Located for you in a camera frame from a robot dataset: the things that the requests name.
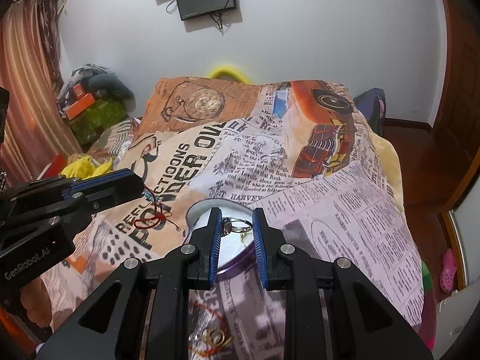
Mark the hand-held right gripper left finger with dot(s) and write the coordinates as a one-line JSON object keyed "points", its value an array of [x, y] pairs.
{"points": [[214, 249]]}

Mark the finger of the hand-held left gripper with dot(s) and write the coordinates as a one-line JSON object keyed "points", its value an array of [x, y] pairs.
{"points": [[116, 193], [101, 180]]}

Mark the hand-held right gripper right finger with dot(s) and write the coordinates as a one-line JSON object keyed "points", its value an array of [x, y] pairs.
{"points": [[258, 249]]}

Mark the round white tin purple rim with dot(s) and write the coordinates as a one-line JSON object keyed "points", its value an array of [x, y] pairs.
{"points": [[232, 255]]}

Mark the small gold earring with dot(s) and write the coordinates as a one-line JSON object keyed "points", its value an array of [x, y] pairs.
{"points": [[244, 239]]}

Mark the yellow cloth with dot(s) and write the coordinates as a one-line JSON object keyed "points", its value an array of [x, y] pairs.
{"points": [[84, 168]]}

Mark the red flat object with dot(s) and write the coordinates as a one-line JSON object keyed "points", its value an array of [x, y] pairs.
{"points": [[50, 167]]}

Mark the green patterned box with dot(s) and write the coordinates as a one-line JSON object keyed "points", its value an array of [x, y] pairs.
{"points": [[98, 118]]}

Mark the orange box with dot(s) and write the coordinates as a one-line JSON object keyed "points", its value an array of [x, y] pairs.
{"points": [[78, 105]]}

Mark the newspaper printed blanket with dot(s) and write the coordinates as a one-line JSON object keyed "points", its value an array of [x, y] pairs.
{"points": [[330, 210]]}

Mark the brown striped curtain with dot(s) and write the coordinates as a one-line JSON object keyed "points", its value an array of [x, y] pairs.
{"points": [[28, 71]]}

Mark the dark blue cloth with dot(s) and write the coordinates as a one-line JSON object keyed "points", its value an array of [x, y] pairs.
{"points": [[371, 107]]}

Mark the pink clog shoe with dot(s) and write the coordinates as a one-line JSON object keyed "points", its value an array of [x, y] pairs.
{"points": [[448, 270]]}

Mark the white cabinet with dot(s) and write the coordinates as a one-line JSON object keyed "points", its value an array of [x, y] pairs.
{"points": [[455, 270]]}

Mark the brown wooden door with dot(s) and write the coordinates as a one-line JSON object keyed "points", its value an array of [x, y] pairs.
{"points": [[455, 82]]}

